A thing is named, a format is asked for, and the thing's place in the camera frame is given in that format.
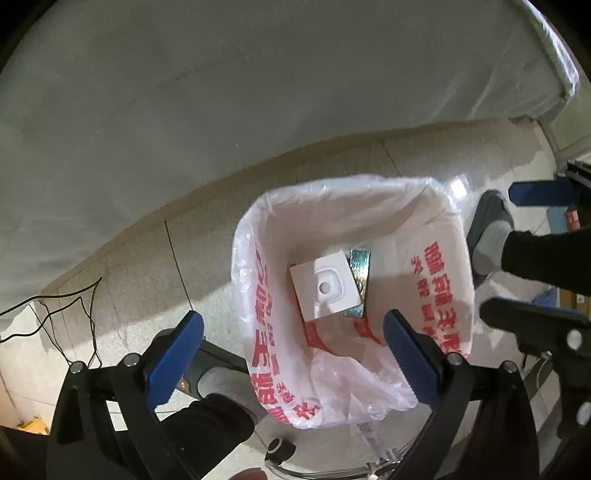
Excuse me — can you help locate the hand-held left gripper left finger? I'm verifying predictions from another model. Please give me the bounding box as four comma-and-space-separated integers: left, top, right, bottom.
46, 310, 206, 480

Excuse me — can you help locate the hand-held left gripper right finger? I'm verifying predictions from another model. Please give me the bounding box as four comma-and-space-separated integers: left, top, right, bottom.
382, 309, 541, 480

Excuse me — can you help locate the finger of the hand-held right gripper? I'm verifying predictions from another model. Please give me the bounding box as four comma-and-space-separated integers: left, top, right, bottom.
509, 159, 591, 209
479, 296, 591, 357

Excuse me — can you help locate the bin with red-printed white bag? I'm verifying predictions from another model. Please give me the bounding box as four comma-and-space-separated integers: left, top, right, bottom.
231, 173, 476, 431

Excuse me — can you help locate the blue box with red label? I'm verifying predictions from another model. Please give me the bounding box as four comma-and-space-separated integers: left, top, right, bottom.
546, 205, 583, 232

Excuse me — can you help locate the shiny foil wrapper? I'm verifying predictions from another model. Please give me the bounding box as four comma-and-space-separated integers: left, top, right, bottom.
342, 248, 373, 319

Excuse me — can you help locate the white plastic tray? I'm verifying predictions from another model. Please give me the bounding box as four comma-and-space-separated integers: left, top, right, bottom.
290, 250, 365, 322

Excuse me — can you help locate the small yellow object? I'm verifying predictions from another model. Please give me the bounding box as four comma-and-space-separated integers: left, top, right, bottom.
17, 416, 51, 435

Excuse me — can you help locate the pale bed side cloth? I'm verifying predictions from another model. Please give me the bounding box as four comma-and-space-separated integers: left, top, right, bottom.
0, 0, 581, 319

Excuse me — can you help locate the thin black cable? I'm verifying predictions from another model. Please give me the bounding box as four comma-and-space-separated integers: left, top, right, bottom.
0, 277, 103, 370

